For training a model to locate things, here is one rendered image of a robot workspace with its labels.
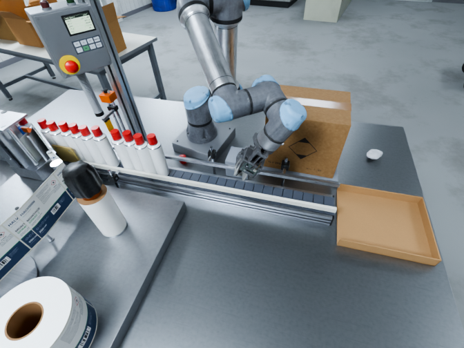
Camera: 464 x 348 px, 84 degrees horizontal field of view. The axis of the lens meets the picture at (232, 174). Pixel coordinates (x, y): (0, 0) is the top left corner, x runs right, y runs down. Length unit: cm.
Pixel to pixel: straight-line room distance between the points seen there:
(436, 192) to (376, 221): 157
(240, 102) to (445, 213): 206
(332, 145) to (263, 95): 39
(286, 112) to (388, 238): 60
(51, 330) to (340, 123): 99
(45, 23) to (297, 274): 107
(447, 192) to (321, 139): 180
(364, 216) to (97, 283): 94
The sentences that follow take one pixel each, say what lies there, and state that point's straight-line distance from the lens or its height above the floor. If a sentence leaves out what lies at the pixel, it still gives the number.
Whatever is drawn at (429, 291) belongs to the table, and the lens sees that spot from 104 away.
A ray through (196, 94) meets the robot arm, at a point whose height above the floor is 111.
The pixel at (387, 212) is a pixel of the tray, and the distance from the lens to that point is 114.
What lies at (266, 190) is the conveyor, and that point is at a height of 88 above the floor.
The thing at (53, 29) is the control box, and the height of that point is 143.
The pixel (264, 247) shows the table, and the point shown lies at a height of 83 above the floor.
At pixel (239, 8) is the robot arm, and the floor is 143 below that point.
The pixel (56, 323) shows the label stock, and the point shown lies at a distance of 77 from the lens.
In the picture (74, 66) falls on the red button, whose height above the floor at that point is 133.
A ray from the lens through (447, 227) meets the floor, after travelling 243.
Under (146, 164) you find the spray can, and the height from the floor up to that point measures 96.
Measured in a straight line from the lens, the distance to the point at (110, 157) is 121.
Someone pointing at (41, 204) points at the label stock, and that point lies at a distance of 104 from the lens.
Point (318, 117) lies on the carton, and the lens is 100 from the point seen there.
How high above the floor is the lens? 166
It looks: 46 degrees down
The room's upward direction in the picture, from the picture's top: 4 degrees counter-clockwise
